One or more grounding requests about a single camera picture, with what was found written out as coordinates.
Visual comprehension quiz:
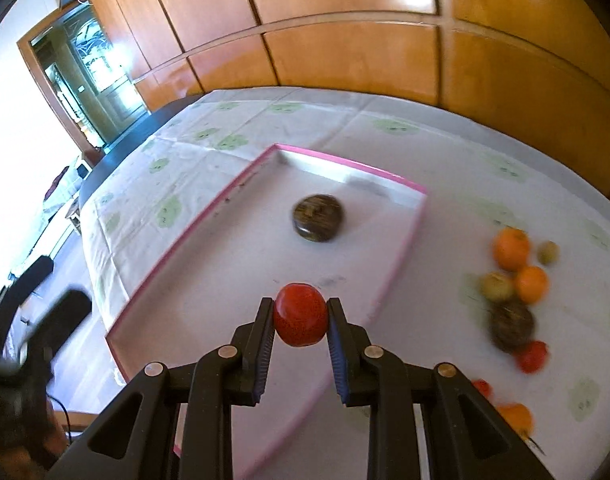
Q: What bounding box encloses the orange with long stem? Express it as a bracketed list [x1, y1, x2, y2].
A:
[496, 403, 544, 454]

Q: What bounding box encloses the dark brown fruit on cloth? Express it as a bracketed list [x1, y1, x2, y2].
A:
[489, 300, 536, 353]

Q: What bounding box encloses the red tomato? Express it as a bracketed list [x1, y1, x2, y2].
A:
[273, 283, 328, 348]
[472, 379, 494, 400]
[513, 340, 550, 374]

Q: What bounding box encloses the wooden wall cabinet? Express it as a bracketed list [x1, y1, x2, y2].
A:
[90, 0, 610, 198]

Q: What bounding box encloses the small green-brown fruit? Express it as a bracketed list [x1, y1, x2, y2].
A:
[536, 240, 560, 266]

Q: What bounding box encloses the glass door window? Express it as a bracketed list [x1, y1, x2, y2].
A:
[17, 2, 148, 164]

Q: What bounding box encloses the small orange tangerine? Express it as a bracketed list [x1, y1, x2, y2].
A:
[514, 266, 549, 304]

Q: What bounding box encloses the dark brown fruit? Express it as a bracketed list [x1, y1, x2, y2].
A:
[489, 300, 536, 353]
[292, 194, 345, 243]

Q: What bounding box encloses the pink cardboard tray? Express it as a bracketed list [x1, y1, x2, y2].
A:
[107, 144, 427, 479]

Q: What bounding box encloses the orange with stem top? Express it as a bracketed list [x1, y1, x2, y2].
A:
[492, 226, 532, 272]

